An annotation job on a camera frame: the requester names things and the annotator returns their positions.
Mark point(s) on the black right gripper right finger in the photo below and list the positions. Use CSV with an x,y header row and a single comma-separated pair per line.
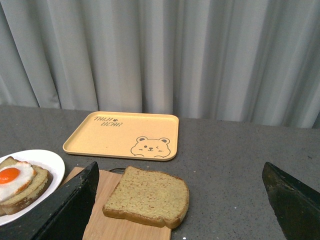
x,y
295,204

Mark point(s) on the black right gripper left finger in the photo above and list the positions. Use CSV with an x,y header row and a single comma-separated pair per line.
x,y
63,215

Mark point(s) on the white round plate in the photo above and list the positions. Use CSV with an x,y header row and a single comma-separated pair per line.
x,y
47,160

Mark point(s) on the bread slice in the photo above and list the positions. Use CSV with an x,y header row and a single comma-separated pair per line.
x,y
148,197
35,189

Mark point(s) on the bamboo cutting board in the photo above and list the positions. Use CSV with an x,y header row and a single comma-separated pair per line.
x,y
101,227

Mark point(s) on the fried egg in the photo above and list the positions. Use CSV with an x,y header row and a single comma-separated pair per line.
x,y
14,179

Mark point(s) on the yellow bear tray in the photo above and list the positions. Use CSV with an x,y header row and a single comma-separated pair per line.
x,y
141,136

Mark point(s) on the grey curtain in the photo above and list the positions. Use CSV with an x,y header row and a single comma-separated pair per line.
x,y
234,60

